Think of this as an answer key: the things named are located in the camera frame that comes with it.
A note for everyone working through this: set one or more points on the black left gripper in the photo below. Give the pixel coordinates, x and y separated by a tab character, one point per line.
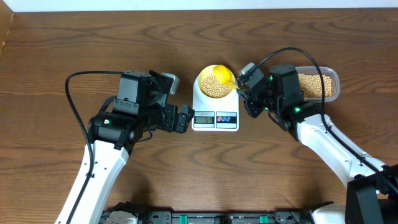
168	124

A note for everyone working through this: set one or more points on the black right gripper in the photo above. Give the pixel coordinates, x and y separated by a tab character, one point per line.
250	102

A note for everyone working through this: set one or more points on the yellow plastic measuring scoop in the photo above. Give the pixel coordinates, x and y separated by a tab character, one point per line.
224	76

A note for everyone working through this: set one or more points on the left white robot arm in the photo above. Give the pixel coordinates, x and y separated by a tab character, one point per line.
140	106

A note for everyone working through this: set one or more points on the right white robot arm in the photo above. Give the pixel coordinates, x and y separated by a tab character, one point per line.
371	185

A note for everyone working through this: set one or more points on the white digital kitchen scale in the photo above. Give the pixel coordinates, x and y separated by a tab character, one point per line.
213	113

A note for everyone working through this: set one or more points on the soybeans in bowl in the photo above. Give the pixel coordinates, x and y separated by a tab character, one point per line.
211	87

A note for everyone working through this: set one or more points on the clear plastic bean container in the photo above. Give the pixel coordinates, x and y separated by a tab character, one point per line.
323	84

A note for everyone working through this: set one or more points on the soybeans in container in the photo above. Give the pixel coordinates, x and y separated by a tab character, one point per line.
312	86

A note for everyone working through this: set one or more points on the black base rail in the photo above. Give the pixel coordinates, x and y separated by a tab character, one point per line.
126	212

